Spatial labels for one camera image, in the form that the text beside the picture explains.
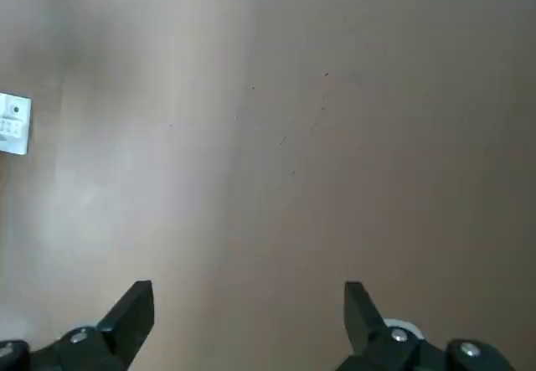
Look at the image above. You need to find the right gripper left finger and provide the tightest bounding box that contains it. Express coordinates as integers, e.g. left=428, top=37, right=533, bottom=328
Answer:
left=0, top=279, right=156, bottom=371

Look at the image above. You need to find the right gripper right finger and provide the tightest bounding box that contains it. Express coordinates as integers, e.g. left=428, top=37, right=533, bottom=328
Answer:
left=334, top=281, right=521, bottom=371

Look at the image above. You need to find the white test tube rack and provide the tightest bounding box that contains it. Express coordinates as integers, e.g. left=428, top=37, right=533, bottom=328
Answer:
left=0, top=91, right=33, bottom=157

